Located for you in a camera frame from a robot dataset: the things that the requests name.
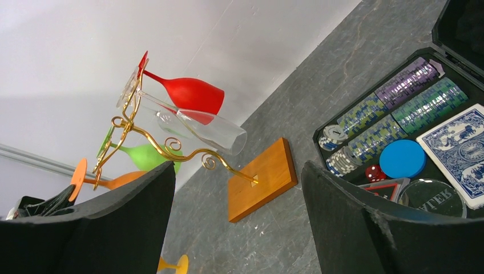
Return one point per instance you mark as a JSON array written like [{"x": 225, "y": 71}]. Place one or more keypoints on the blue round chip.
[{"x": 403, "y": 159}]

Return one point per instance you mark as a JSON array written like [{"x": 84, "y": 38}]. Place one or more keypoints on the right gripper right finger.
[{"x": 356, "y": 231}]

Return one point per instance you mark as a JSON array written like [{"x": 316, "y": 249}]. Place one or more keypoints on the clear dealer button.
[{"x": 433, "y": 196}]

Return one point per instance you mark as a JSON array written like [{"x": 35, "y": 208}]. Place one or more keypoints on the red wine glass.
[{"x": 192, "y": 94}]

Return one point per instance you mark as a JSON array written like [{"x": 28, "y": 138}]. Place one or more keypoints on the clear flute glass right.
[{"x": 221, "y": 134}]

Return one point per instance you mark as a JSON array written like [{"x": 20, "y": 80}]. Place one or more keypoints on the red die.
[{"x": 374, "y": 173}]

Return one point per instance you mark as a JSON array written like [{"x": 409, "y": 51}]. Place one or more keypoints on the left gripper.
[{"x": 31, "y": 206}]

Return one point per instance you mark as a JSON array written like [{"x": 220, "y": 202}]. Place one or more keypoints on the yellow wine glass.
[{"x": 181, "y": 267}]

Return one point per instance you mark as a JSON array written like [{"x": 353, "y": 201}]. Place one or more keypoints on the green wine glass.
[{"x": 145, "y": 156}]

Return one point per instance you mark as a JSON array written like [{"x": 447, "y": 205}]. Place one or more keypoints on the clear glass back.
[{"x": 169, "y": 123}]

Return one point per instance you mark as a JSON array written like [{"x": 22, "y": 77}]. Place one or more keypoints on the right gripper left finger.
[{"x": 120, "y": 231}]

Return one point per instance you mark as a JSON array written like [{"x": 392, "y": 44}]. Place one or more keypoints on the black poker chip case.
[{"x": 431, "y": 86}]

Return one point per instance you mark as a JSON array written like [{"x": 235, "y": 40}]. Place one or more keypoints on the blue playing card deck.
[{"x": 456, "y": 147}]

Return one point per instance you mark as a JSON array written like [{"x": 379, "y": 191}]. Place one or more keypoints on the orange wine glass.
[{"x": 79, "y": 178}]

